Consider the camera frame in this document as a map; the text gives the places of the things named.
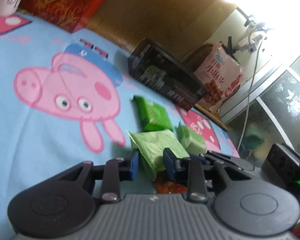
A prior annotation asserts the red snack packet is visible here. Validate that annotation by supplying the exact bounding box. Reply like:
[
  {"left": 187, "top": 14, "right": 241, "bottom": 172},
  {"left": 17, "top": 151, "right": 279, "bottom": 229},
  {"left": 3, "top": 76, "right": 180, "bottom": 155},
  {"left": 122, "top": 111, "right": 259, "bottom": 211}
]
[{"left": 153, "top": 172, "right": 187, "bottom": 194}]

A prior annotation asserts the light green snack packet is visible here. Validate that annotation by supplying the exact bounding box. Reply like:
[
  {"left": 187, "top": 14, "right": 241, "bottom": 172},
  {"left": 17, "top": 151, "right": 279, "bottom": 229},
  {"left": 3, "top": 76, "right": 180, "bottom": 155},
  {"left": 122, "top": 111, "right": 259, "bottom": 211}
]
[{"left": 127, "top": 129, "right": 189, "bottom": 181}]

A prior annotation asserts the pale green snack packet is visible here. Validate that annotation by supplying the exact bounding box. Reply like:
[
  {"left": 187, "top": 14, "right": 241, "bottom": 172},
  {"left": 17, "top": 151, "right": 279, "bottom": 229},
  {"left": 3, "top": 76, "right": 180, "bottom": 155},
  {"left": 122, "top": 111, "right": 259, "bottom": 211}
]
[{"left": 177, "top": 123, "right": 207, "bottom": 155}]

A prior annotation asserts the dark green snack packet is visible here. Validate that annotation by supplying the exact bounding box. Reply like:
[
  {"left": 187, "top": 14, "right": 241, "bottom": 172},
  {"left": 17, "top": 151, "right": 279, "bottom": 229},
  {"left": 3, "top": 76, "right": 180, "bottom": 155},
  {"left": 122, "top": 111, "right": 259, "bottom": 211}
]
[{"left": 132, "top": 95, "right": 173, "bottom": 132}]

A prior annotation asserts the pink twisted-dough snack bag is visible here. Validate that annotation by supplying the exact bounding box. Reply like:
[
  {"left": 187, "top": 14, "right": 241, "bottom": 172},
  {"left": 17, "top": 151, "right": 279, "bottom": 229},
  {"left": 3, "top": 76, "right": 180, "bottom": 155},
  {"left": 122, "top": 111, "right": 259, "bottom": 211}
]
[{"left": 194, "top": 42, "right": 243, "bottom": 113}]

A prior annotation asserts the cartoon pig bed sheet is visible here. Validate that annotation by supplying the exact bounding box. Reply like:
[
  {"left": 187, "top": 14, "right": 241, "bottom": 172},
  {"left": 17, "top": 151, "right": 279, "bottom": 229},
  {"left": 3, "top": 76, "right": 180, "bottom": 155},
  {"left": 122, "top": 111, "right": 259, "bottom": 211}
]
[{"left": 0, "top": 10, "right": 241, "bottom": 240}]

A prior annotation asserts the black metal tin box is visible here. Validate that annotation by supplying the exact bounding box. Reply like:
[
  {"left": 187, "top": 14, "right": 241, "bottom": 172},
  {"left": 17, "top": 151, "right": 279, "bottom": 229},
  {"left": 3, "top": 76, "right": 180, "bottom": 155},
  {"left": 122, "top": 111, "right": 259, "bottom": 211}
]
[{"left": 128, "top": 38, "right": 206, "bottom": 111}]

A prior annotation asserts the white power strip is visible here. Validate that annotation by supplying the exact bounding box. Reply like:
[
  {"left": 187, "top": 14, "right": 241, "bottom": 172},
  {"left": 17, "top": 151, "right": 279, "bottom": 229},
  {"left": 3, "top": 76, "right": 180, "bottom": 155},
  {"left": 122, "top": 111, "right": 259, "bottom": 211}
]
[{"left": 236, "top": 32, "right": 263, "bottom": 54}]

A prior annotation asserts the white power cable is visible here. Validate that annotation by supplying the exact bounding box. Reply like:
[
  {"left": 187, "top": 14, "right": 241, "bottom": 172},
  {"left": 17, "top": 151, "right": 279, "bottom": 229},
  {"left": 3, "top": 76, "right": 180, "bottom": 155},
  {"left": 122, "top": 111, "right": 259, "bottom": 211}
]
[{"left": 237, "top": 23, "right": 268, "bottom": 151}]

